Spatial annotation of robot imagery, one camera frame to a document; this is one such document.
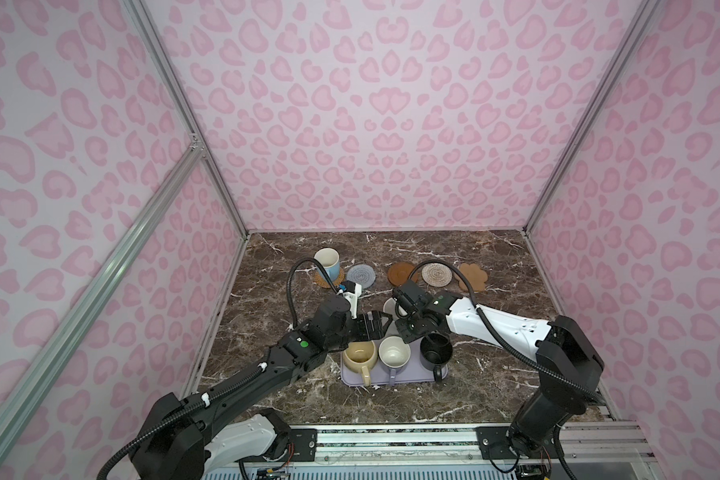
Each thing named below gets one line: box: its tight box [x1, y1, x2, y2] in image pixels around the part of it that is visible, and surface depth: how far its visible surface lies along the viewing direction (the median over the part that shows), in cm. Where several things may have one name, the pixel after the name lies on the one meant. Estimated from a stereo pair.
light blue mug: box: [314, 247, 340, 282], surface depth 102 cm
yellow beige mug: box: [343, 340, 378, 387], surface depth 80 cm
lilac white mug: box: [378, 335, 412, 386], surface depth 84 cm
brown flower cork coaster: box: [458, 263, 488, 292], surface depth 109 cm
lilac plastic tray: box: [340, 337, 434, 387], surface depth 85 cm
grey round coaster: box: [346, 264, 376, 290], surface depth 109 cm
